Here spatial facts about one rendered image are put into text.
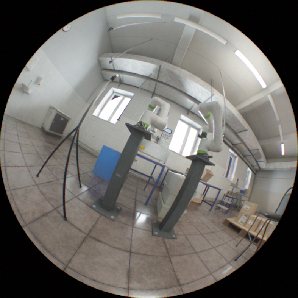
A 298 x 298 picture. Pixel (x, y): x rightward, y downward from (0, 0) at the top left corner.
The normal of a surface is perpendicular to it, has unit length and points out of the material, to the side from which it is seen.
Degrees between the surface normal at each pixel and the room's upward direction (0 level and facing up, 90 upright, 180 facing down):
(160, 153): 90
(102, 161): 90
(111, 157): 90
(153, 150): 90
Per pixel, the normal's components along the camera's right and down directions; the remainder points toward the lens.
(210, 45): -0.41, 0.90
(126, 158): 0.01, -0.13
